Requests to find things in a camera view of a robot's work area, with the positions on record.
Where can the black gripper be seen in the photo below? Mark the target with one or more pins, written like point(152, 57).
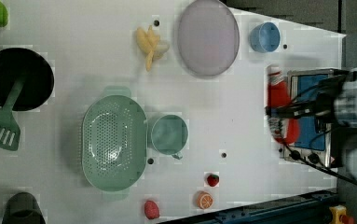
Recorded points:
point(324, 110)

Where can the red plush ketchup bottle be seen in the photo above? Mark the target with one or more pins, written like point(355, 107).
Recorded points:
point(282, 130)

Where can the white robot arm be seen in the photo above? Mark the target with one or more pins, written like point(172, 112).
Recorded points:
point(335, 102)

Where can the green plastic strainer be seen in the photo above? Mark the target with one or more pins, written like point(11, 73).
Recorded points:
point(114, 143)

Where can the black toaster oven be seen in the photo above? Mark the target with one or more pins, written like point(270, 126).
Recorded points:
point(317, 144)

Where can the blue bowl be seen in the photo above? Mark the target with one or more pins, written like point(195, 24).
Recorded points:
point(265, 37)

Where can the plush strawberry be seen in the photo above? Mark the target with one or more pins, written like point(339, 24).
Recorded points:
point(212, 180)

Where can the purple oval plate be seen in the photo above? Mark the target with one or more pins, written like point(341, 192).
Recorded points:
point(208, 37)

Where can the yellow red emergency button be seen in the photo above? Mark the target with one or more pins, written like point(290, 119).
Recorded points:
point(340, 216)

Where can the green mug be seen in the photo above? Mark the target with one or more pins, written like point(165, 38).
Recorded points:
point(169, 135)

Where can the plush orange half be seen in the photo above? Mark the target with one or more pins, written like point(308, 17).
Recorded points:
point(204, 200)

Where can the plush peeled banana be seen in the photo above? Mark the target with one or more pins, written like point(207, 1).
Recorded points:
point(151, 45)

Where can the red plush fruit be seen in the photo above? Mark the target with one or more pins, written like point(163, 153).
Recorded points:
point(151, 210)

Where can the dark cylindrical cup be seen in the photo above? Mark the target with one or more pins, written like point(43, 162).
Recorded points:
point(23, 208)

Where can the black frying pan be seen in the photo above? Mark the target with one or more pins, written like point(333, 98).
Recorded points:
point(33, 70)

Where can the green slotted spatula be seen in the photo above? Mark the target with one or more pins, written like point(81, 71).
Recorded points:
point(10, 131)

